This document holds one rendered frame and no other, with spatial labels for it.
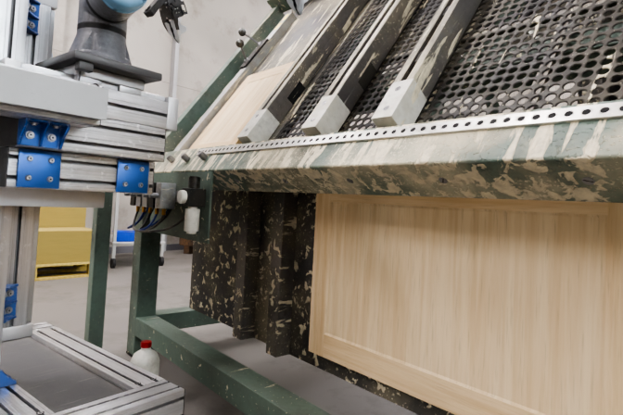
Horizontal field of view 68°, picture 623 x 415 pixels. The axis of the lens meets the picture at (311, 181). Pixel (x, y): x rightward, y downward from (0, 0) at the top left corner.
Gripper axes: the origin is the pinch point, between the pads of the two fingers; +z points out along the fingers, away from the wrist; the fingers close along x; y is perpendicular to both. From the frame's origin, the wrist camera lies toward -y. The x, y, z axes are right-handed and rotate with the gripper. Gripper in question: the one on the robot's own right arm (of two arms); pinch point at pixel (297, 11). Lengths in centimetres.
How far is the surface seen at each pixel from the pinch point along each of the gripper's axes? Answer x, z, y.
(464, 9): -49, 11, 8
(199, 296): 76, 106, -23
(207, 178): 30, 44, -31
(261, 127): 13.7, 31.9, -15.5
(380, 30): -22.4, 11.4, 8.6
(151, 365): 49, 100, -65
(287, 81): 12.1, 20.8, 1.0
